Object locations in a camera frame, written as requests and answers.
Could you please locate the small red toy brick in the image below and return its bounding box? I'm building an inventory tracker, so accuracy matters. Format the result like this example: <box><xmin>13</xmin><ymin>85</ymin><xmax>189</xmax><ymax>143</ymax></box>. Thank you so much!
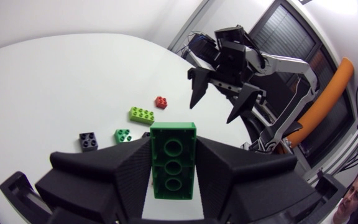
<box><xmin>154</xmin><ymin>96</ymin><xmax>168</xmax><ymax>110</ymax></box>

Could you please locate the orange foam tube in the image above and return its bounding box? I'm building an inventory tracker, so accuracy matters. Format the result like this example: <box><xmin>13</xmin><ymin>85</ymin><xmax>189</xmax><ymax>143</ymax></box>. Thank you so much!
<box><xmin>286</xmin><ymin>57</ymin><xmax>356</xmax><ymax>149</ymax></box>

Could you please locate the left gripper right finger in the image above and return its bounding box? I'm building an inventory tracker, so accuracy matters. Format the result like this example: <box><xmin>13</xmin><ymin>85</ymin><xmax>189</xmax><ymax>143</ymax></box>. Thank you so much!
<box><xmin>195</xmin><ymin>136</ymin><xmax>323</xmax><ymax>224</ymax></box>

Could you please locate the long lime toy brick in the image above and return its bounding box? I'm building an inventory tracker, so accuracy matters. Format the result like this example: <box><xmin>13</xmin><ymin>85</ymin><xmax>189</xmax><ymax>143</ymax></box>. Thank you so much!
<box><xmin>129</xmin><ymin>106</ymin><xmax>155</xmax><ymax>126</ymax></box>

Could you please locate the small black toy brick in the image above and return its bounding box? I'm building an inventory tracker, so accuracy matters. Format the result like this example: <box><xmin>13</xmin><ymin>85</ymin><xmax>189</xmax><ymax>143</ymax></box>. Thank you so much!
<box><xmin>79</xmin><ymin>132</ymin><xmax>99</xmax><ymax>152</ymax></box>

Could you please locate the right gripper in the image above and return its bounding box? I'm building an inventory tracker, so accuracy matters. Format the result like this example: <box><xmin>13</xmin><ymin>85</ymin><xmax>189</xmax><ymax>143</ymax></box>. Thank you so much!
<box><xmin>187</xmin><ymin>40</ymin><xmax>267</xmax><ymax>124</ymax></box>

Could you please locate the small green toy brick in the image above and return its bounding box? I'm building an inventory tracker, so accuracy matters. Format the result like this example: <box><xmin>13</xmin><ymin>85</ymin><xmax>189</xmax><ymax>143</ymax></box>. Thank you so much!
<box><xmin>114</xmin><ymin>128</ymin><xmax>133</xmax><ymax>144</ymax></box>

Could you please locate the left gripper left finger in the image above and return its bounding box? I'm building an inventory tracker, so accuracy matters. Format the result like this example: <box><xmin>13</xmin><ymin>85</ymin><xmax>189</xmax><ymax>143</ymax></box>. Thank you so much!
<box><xmin>35</xmin><ymin>138</ymin><xmax>153</xmax><ymax>224</ymax></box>

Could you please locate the long green toy brick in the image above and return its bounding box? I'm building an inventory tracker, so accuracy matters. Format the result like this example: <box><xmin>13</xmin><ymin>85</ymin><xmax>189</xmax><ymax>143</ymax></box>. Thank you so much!
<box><xmin>149</xmin><ymin>121</ymin><xmax>198</xmax><ymax>200</ymax></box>

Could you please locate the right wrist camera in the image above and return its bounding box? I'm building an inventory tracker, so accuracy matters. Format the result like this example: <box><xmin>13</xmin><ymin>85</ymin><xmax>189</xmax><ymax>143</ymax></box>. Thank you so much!
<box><xmin>214</xmin><ymin>26</ymin><xmax>246</xmax><ymax>44</ymax></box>

